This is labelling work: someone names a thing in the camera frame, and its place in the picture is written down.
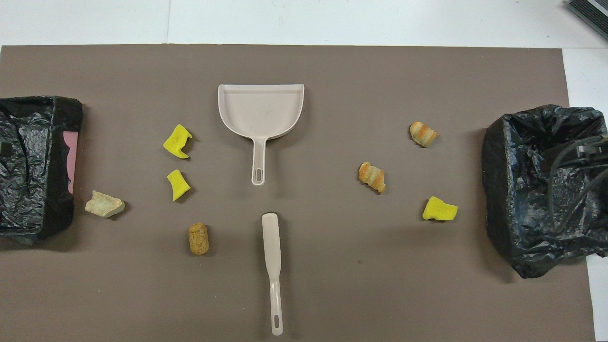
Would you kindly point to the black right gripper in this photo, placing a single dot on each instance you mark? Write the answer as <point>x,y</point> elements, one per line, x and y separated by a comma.
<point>585,150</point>

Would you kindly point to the yellow sponge piece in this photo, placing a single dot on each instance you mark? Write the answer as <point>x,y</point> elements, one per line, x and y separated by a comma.
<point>177,184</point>
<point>438,209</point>
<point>175,141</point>

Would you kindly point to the toy croissant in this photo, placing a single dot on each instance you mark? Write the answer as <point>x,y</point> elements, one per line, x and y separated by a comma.
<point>371,176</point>
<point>422,134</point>

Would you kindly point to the beige hand brush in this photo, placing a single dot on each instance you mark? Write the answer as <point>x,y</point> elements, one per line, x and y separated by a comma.
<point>271,237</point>

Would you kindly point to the beige plastic dustpan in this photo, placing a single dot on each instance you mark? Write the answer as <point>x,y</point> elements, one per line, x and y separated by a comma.
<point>259,109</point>

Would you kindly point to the brown bread chunk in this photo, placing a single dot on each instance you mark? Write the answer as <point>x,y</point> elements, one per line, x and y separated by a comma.
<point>198,239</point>

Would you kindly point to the beige bread chunk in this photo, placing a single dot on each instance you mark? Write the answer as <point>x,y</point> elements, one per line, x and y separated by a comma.
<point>102,204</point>

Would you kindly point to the black plastic trash bag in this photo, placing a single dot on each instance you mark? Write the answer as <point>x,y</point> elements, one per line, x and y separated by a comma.
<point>28,166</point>
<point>517,190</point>

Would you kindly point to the pink bin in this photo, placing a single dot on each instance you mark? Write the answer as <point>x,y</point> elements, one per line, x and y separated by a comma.
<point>72,156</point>

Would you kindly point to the black ribbed device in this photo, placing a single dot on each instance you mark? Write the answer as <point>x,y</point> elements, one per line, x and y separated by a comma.
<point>591,12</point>

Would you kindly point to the brown table mat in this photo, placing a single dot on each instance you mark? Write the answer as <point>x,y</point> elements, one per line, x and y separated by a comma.
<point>356,285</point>

